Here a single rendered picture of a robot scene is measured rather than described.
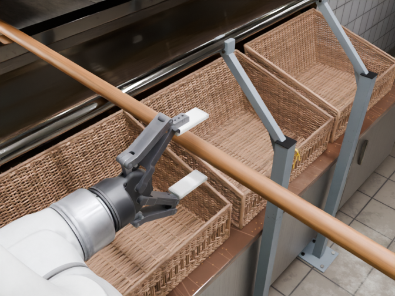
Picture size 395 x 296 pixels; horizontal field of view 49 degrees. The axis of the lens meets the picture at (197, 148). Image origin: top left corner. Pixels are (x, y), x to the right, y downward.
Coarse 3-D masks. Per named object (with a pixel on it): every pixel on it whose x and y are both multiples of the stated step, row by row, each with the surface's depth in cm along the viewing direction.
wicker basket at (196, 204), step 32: (96, 128) 136; (128, 128) 145; (32, 160) 123; (64, 160) 131; (96, 160) 139; (160, 160) 141; (0, 192) 118; (32, 192) 125; (64, 192) 133; (192, 192) 137; (0, 224) 121; (128, 224) 138; (160, 224) 138; (192, 224) 139; (224, 224) 129; (96, 256) 129; (128, 256) 129; (160, 256) 129; (192, 256) 122; (128, 288) 104; (160, 288) 116
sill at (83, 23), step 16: (112, 0) 129; (128, 0) 129; (144, 0) 133; (160, 0) 138; (64, 16) 119; (80, 16) 119; (96, 16) 122; (112, 16) 126; (32, 32) 111; (48, 32) 113; (64, 32) 117; (80, 32) 121; (0, 48) 105; (16, 48) 109
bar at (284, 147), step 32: (320, 0) 138; (192, 64) 103; (352, 64) 142; (256, 96) 112; (64, 128) 83; (352, 128) 152; (0, 160) 75; (288, 160) 115; (320, 256) 197; (256, 288) 155
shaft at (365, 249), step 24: (0, 24) 109; (48, 48) 98; (72, 72) 91; (120, 96) 83; (144, 120) 79; (192, 144) 73; (216, 168) 70; (240, 168) 67; (264, 192) 65; (288, 192) 63; (312, 216) 60; (336, 240) 58; (360, 240) 57; (384, 264) 55
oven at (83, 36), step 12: (168, 0) 140; (180, 0) 144; (144, 12) 135; (156, 12) 139; (108, 24) 126; (120, 24) 130; (312, 24) 223; (72, 36) 119; (84, 36) 122; (96, 36) 125; (60, 48) 118; (12, 60) 109; (24, 60) 112; (204, 60) 168; (0, 72) 108; (180, 72) 161
